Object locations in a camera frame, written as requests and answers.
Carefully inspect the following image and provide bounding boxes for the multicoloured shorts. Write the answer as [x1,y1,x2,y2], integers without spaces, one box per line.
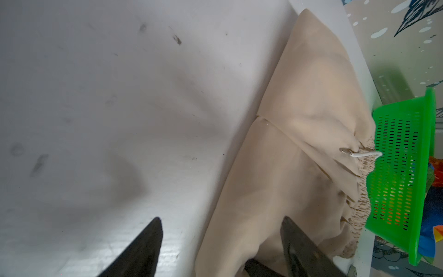
[419,157,443,260]

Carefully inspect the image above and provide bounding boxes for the green plastic basket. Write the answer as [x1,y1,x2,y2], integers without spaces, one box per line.
[366,88,436,265]

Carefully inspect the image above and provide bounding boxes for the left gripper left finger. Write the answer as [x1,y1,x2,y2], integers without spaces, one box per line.
[99,217,163,277]

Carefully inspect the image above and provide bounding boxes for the beige shorts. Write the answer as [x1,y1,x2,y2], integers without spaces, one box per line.
[195,9,376,277]

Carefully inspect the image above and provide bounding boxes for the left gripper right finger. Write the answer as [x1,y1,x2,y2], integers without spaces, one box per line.
[280,217,346,277]

